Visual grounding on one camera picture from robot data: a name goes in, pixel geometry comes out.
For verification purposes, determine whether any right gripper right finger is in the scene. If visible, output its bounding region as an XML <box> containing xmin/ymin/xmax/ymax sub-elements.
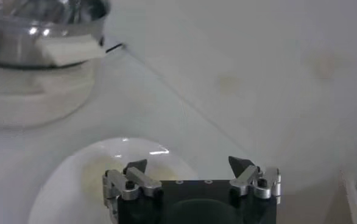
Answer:
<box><xmin>228</xmin><ymin>155</ymin><xmax>282</xmax><ymax>205</ymax></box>

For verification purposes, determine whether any cream electric cooker base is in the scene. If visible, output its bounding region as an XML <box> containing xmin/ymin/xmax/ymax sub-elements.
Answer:
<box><xmin>0</xmin><ymin>57</ymin><xmax>99</xmax><ymax>128</ymax></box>

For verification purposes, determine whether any stainless steel steamer basket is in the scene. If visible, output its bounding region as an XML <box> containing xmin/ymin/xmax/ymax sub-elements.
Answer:
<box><xmin>0</xmin><ymin>0</ymin><xmax>111</xmax><ymax>69</ymax></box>

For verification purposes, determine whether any black cooker power cord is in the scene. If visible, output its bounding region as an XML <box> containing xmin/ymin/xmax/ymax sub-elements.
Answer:
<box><xmin>104</xmin><ymin>43</ymin><xmax>125</xmax><ymax>54</ymax></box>

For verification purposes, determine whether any white round plate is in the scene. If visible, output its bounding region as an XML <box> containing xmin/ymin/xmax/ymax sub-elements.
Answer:
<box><xmin>27</xmin><ymin>136</ymin><xmax>199</xmax><ymax>224</ymax></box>

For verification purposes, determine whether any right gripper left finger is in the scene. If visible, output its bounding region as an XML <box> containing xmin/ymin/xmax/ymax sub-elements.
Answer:
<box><xmin>102</xmin><ymin>158</ymin><xmax>164</xmax><ymax>214</ymax></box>

